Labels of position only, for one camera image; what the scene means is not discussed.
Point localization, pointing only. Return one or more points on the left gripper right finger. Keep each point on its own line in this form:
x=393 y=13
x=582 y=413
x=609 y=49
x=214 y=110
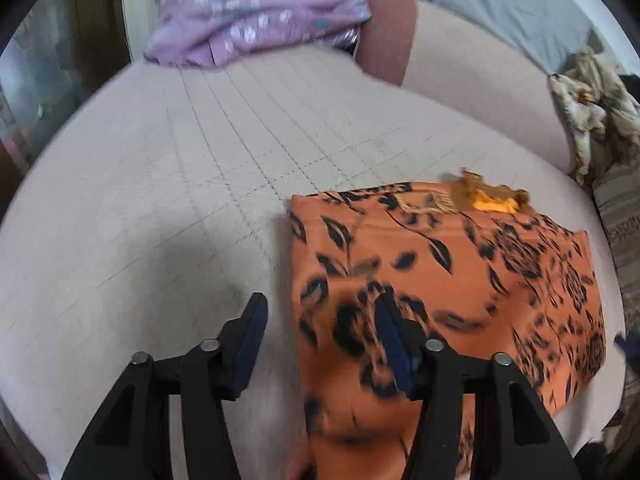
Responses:
x=514 y=436

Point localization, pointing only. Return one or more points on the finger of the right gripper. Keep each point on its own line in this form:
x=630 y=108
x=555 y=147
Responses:
x=629 y=344

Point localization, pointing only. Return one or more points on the orange black floral blouse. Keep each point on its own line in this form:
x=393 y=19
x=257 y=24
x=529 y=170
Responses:
x=471 y=262

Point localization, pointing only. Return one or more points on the striped floral pillow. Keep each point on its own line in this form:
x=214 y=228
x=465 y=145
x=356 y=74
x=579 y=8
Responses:
x=616 y=194

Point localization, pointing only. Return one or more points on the pink quilted mattress cover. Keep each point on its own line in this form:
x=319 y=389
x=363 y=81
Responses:
x=160 y=208

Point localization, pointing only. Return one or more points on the crumpled cream brown blanket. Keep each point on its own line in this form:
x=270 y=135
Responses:
x=599 y=111

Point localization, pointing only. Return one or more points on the grey pillow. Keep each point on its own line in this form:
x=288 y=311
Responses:
x=548 y=32

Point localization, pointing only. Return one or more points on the pink bolster cushion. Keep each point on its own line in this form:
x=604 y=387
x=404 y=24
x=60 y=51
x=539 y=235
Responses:
x=430 y=51

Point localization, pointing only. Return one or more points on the wooden stained glass door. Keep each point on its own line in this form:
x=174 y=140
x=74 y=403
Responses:
x=54 y=55

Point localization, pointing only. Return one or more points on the purple floral cloth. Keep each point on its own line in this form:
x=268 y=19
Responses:
x=214 y=33

